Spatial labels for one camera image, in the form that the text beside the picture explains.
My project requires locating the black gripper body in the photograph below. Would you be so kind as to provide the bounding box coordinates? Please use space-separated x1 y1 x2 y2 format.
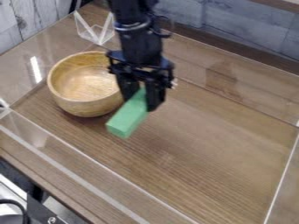
107 21 174 88

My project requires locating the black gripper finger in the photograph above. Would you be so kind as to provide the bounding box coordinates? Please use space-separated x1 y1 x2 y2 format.
116 73 141 102
145 80 166 112

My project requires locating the green rectangular block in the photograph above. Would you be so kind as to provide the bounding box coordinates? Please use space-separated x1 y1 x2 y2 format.
106 87 149 138

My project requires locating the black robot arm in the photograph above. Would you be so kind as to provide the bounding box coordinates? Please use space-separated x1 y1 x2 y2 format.
107 0 174 112

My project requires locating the wooden bowl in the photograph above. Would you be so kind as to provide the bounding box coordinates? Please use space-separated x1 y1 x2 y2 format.
47 51 123 117

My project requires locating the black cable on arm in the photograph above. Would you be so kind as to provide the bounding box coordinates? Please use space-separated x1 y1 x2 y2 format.
150 14 174 39

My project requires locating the clear acrylic corner bracket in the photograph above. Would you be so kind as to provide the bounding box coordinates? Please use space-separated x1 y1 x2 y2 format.
74 11 115 46

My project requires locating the black metal bracket with bolt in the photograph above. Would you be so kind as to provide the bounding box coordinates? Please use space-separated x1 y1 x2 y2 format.
27 194 68 224

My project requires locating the black cable bottom left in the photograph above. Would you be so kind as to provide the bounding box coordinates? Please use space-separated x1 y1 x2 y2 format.
0 199 30 224

